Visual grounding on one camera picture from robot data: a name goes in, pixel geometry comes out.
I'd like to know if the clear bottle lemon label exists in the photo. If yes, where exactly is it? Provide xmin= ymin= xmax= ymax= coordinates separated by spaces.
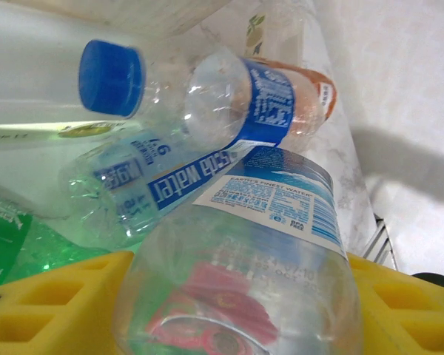
xmin=0 ymin=120 xmax=145 ymax=152
xmin=240 ymin=0 xmax=312 ymax=70

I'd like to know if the green bottle yellow cap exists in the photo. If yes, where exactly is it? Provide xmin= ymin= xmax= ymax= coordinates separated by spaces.
xmin=0 ymin=190 xmax=114 ymax=293

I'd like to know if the aluminium right side rail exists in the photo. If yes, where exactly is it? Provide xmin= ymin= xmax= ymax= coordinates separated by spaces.
xmin=360 ymin=212 xmax=400 ymax=273

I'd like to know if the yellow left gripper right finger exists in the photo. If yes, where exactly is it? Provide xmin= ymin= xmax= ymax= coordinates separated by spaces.
xmin=346 ymin=253 xmax=444 ymax=355

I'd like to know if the clear bottle red flower label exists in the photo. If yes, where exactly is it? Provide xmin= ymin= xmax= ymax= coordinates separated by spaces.
xmin=112 ymin=146 xmax=366 ymax=355

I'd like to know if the clear bottle blue cap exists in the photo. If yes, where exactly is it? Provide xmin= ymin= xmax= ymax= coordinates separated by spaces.
xmin=76 ymin=38 xmax=321 ymax=151

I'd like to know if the soda water bottle pale blue label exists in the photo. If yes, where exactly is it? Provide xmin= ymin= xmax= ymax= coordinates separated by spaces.
xmin=58 ymin=125 xmax=260 ymax=251

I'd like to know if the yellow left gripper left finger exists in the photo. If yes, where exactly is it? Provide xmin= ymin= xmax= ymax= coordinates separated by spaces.
xmin=0 ymin=250 xmax=136 ymax=355

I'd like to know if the cream plastic bin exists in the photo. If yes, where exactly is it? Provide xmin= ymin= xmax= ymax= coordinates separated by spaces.
xmin=5 ymin=0 xmax=234 ymax=40

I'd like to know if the brown drink bottle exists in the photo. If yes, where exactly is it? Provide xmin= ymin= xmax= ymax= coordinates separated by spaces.
xmin=258 ymin=57 xmax=338 ymax=149

